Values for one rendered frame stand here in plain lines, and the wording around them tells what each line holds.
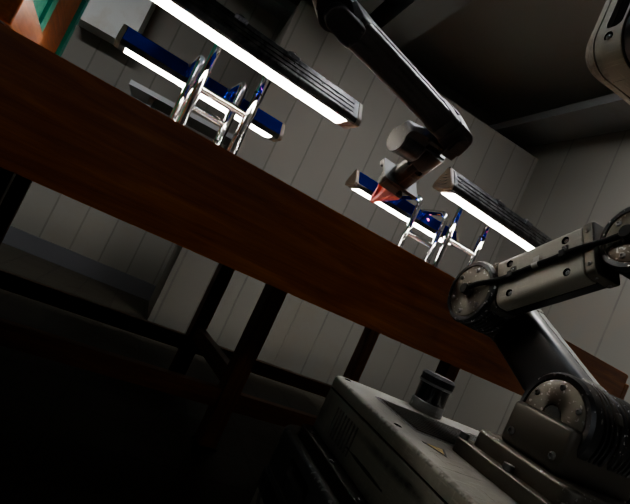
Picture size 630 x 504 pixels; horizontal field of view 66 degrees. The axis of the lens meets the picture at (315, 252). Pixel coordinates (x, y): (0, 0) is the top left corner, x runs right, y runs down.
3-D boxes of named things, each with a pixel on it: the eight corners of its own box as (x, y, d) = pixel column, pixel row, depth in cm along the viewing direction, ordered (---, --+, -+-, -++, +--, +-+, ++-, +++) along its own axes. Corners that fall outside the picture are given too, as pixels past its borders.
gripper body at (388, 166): (378, 161, 110) (401, 142, 106) (409, 182, 115) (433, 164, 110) (379, 181, 106) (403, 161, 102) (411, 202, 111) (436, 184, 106)
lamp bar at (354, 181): (457, 247, 220) (464, 233, 221) (353, 185, 192) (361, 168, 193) (445, 245, 227) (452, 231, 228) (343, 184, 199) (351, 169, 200)
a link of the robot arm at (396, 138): (473, 144, 97) (459, 118, 102) (436, 119, 91) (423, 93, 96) (429, 182, 104) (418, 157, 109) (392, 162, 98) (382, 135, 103)
